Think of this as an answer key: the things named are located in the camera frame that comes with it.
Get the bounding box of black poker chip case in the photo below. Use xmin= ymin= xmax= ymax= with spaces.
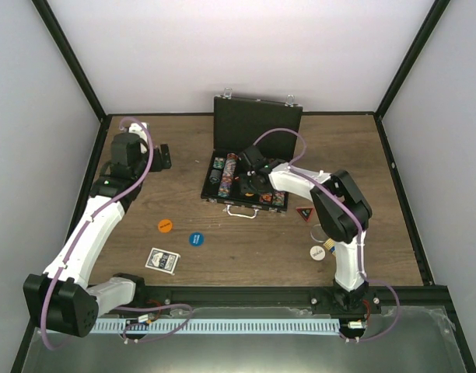
xmin=201 ymin=89 xmax=303 ymax=214

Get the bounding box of blue small blind button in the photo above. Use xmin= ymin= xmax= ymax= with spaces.
xmin=188 ymin=232 xmax=205 ymax=247

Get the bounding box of blue yellow card deck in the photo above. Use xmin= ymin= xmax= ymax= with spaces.
xmin=323 ymin=239 xmax=336 ymax=256

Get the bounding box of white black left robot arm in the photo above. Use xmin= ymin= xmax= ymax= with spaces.
xmin=23 ymin=122 xmax=155 ymax=337

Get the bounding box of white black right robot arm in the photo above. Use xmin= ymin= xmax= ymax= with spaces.
xmin=239 ymin=145 xmax=373 ymax=313

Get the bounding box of poker chip row right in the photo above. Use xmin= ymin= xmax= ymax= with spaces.
xmin=272 ymin=191 xmax=285 ymax=207

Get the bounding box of tall poker chip row left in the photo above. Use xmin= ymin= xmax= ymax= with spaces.
xmin=218 ymin=153 xmax=238 ymax=197

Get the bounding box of black round cup in case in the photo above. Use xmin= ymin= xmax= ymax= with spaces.
xmin=209 ymin=169 xmax=222 ymax=184

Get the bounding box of short poker chip stack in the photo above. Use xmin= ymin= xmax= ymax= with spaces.
xmin=212 ymin=157 xmax=226 ymax=169

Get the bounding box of red black triangular token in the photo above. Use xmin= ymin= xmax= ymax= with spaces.
xmin=296 ymin=207 xmax=314 ymax=223

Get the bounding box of orange round button left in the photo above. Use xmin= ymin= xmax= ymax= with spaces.
xmin=157 ymin=219 xmax=173 ymax=233

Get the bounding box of clear round plastic disc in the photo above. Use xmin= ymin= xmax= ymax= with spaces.
xmin=310 ymin=224 xmax=328 ymax=243

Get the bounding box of white dealer button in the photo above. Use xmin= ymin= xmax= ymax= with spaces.
xmin=310 ymin=246 xmax=326 ymax=261

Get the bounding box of blue white card deck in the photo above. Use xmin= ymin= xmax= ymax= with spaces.
xmin=145 ymin=248 xmax=180 ymax=275

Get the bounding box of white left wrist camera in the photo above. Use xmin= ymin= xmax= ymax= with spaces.
xmin=128 ymin=122 xmax=149 ymax=137

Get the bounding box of light blue slotted cable duct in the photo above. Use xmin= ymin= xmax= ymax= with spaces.
xmin=91 ymin=319 xmax=340 ymax=336

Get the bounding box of black front mounting rail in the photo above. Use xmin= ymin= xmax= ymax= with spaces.
xmin=86 ymin=285 xmax=451 ymax=315

